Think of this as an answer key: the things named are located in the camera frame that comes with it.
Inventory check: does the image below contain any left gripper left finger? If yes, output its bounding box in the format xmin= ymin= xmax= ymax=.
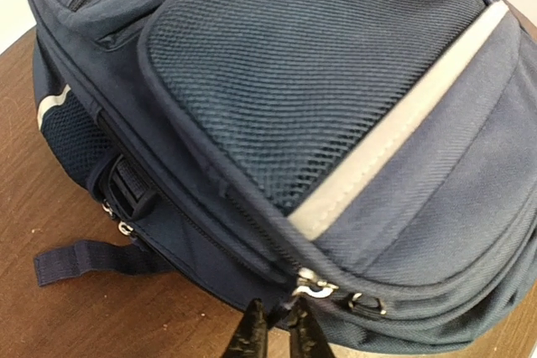
xmin=222 ymin=298 xmax=269 ymax=358

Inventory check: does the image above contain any navy blue student backpack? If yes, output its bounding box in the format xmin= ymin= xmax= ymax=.
xmin=28 ymin=0 xmax=536 ymax=355

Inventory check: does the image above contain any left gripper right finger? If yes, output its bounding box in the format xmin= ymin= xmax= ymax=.
xmin=288 ymin=299 xmax=335 ymax=358

